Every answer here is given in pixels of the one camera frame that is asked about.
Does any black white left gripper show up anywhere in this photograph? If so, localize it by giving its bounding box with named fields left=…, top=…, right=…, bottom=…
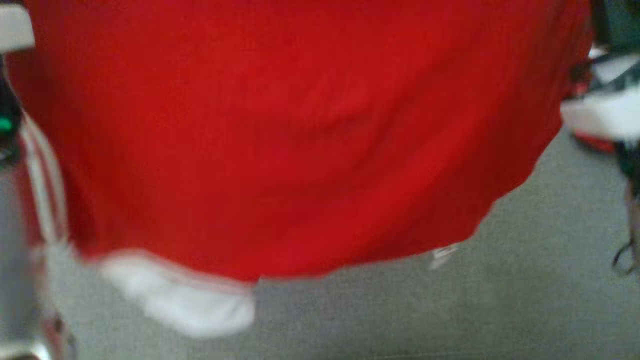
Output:
left=0, top=4, right=37, bottom=53

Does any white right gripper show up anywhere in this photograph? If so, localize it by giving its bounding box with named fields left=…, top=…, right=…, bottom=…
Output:
left=560, top=47, right=640, bottom=143

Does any red white jersey shirt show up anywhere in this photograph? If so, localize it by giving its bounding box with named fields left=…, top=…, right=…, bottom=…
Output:
left=4, top=0, right=593, bottom=351

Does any grey fabric sofa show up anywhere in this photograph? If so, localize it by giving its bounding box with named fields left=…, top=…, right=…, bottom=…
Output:
left=45, top=125, right=640, bottom=360

